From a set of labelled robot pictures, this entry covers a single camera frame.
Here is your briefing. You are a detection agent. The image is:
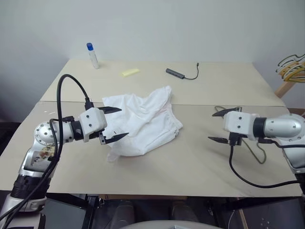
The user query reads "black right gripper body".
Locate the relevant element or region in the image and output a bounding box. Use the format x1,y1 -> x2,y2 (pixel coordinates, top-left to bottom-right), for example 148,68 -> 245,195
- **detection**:
228,132 -> 243,146

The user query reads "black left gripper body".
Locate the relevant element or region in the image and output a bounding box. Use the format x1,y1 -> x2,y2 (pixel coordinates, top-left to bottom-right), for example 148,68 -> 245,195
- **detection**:
98,129 -> 108,146

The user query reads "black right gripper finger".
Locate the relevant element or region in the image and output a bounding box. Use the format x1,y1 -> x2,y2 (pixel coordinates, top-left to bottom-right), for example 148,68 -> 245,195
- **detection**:
207,136 -> 231,144
211,108 -> 239,117

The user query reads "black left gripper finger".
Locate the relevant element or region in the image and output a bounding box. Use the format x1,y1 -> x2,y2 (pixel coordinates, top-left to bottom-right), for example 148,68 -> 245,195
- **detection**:
98,106 -> 123,115
104,132 -> 130,145

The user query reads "olive wire hanger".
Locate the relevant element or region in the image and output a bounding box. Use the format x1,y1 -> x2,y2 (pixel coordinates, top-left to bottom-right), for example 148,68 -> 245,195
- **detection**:
214,106 -> 267,165

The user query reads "white cloth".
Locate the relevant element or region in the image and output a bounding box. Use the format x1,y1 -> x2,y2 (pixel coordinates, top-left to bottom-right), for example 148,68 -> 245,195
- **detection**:
102,85 -> 184,164

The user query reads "yellow sticky note pad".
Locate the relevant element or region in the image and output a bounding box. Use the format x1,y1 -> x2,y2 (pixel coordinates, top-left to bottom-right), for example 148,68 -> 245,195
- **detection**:
121,68 -> 141,77

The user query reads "white bottle with blue cap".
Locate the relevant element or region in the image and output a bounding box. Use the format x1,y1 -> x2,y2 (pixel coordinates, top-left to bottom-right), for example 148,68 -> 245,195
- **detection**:
86,42 -> 100,70

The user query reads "dark rounded shape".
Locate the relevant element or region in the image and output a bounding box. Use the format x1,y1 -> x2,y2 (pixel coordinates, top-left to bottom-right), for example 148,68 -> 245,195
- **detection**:
113,200 -> 136,224
171,201 -> 191,221

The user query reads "black box with white dots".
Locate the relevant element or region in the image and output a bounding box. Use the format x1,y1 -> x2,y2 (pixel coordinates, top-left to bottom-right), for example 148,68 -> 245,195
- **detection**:
243,198 -> 305,229

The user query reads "grey robot torso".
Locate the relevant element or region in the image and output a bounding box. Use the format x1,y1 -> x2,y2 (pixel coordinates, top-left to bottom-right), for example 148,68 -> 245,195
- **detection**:
120,219 -> 215,229

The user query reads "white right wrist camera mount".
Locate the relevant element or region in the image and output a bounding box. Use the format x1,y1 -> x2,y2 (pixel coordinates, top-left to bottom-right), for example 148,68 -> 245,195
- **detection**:
223,111 -> 260,141

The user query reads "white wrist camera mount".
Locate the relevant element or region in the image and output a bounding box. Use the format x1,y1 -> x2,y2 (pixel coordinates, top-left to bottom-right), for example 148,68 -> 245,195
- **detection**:
79,107 -> 108,143
223,111 -> 260,141

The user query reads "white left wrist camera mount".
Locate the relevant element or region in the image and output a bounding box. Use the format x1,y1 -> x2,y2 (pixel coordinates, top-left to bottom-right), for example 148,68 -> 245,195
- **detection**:
79,107 -> 108,143

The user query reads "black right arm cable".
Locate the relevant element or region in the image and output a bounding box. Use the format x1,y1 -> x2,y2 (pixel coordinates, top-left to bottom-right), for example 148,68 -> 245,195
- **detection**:
228,137 -> 301,189

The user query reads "grey USB hub with cable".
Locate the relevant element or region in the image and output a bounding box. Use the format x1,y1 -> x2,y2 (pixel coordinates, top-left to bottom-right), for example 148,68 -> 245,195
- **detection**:
165,62 -> 200,80

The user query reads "thin white cable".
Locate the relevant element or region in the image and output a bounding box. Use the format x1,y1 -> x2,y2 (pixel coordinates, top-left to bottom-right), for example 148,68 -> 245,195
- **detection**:
227,209 -> 236,229

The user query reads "bundle of wire hangers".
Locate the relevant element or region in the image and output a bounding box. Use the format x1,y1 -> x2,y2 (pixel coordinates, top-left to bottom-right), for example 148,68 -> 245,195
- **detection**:
275,54 -> 305,83

